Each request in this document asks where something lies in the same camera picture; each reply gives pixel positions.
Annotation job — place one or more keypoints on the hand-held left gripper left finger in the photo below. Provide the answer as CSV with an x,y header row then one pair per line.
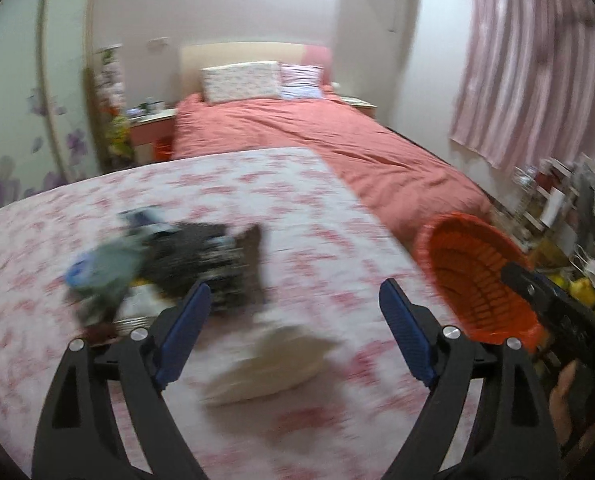
x,y
185,330

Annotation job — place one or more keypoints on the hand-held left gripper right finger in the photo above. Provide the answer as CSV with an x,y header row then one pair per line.
x,y
407,330

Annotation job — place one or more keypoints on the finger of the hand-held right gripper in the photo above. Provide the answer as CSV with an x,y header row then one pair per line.
x,y
525,285

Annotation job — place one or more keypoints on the orange plastic basket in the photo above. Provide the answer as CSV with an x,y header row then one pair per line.
x,y
467,280

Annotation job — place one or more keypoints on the black daisy print cloth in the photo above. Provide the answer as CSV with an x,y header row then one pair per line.
x,y
197,260

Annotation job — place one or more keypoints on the cream white cloth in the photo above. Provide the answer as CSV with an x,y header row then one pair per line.
x,y
272,365

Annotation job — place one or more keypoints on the person's right hand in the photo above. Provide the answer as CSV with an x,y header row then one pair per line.
x,y
562,395

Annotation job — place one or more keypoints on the yellow plastic item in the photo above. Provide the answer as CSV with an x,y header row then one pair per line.
x,y
585,292

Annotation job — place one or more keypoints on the light blue squeeze tube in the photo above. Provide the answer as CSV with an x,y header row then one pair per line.
x,y
110,265

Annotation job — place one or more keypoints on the purple and white pouch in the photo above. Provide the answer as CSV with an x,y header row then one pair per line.
x,y
142,217

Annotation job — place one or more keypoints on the pink floral tablecloth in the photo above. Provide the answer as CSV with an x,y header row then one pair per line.
x,y
277,195

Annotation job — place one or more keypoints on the salmon red duvet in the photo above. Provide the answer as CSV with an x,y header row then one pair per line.
x,y
352,150

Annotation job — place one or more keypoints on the pink and white nightstand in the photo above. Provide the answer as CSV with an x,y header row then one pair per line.
x,y
145,132

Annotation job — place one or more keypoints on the pink striped curtain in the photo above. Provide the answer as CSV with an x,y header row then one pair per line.
x,y
522,60

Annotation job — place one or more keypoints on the wooden nightstand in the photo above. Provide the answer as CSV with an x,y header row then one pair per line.
x,y
360,105

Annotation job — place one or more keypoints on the stack of plush toys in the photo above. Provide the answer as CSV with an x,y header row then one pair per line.
x,y
112,105

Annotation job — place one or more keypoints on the white floral pillow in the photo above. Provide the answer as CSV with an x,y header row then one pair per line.
x,y
240,82

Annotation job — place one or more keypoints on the pink striped pillow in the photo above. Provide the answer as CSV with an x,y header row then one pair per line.
x,y
301,82

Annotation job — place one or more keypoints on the beige and pink headboard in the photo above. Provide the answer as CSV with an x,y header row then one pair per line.
x,y
227,52

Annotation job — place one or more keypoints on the wardrobe with purple flowers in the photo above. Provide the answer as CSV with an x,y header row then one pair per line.
x,y
12,85

